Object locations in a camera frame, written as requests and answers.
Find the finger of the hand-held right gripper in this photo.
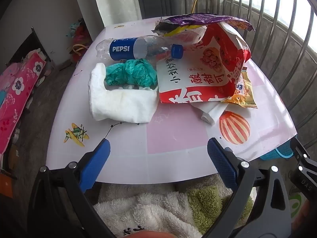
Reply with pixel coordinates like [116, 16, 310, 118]
[289, 136, 312, 172]

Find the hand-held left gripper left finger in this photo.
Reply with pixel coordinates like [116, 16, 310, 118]
[27, 139, 117, 238]

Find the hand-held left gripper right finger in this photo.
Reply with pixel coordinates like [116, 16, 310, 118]
[198, 137, 292, 238]

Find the blue plastic basket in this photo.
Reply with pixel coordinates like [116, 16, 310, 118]
[259, 140, 299, 161]

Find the small white wrapper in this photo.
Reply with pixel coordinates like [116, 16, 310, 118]
[192, 102, 227, 126]

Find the yellow orange snack packet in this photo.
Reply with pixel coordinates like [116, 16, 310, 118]
[222, 67, 258, 109]

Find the red and white snack bag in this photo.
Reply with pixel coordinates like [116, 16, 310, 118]
[156, 21, 252, 105]

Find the green plastic bag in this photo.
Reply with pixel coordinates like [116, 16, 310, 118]
[104, 58, 158, 90]

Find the clear bottle with blue label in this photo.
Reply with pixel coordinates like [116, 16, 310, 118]
[95, 35, 184, 61]

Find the purple noodle wrapper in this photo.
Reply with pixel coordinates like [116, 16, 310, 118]
[152, 13, 255, 36]

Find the person's right hand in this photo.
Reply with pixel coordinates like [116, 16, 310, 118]
[293, 200, 317, 238]

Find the white and green paper bag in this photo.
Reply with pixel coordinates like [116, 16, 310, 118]
[288, 193, 307, 219]

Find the white and green fleece garment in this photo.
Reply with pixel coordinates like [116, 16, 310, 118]
[93, 174, 257, 238]

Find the orange box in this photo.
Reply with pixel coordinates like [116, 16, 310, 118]
[0, 172, 16, 199]

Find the pink floral blanket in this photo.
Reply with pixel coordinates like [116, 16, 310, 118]
[0, 51, 47, 154]

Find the pile of colourful toys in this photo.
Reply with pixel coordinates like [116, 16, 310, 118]
[66, 18, 93, 62]

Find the metal balcony railing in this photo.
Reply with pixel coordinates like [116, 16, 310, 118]
[173, 0, 317, 129]

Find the white curtain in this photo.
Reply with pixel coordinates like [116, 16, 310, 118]
[90, 0, 143, 28]

